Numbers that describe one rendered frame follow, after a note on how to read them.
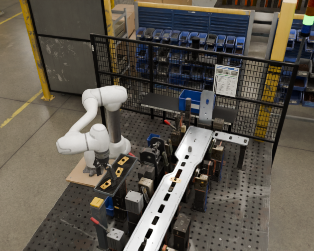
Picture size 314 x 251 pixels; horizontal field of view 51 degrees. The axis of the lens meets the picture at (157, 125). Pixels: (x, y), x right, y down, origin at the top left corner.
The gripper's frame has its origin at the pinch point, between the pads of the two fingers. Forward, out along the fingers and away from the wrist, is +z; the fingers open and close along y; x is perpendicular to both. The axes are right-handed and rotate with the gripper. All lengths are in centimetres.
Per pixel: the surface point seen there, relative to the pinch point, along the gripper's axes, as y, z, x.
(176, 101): -40, 18, 122
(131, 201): 17.9, 11.0, 3.6
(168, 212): 35.9, 21.2, 18.4
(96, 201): 5.4, 5.2, -13.5
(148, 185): 15.5, 13.2, 22.0
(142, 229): 32.4, 21.2, -1.9
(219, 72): -8, -16, 141
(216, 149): 28, 17, 87
